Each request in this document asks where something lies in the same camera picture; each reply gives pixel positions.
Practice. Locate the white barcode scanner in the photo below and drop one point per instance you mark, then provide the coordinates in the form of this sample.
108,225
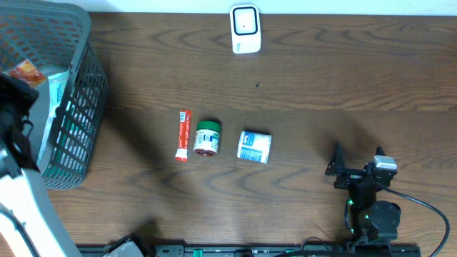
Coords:
245,29

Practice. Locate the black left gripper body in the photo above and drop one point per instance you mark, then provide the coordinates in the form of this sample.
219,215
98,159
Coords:
16,97

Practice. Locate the blue white packet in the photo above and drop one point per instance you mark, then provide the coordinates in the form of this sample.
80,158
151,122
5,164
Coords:
254,147

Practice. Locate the red stick sachet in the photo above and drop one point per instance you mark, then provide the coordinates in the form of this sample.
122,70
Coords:
184,133

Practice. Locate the orange tissue packet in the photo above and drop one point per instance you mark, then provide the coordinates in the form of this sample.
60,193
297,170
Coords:
27,73

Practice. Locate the green lid jar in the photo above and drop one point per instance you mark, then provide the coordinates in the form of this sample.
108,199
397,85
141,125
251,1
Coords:
207,138

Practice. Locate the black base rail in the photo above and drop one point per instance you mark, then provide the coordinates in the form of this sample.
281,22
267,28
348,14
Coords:
250,250

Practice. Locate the grey plastic basket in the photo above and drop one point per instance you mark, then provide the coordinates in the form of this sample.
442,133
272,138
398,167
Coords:
55,38

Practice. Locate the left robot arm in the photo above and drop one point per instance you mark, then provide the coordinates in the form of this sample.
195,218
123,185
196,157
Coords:
29,222

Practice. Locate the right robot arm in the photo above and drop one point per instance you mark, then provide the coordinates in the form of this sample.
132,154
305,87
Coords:
371,222

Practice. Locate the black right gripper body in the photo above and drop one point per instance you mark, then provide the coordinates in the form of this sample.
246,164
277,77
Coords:
350,179

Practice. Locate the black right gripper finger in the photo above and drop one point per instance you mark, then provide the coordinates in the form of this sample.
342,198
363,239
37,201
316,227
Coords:
336,165
380,151

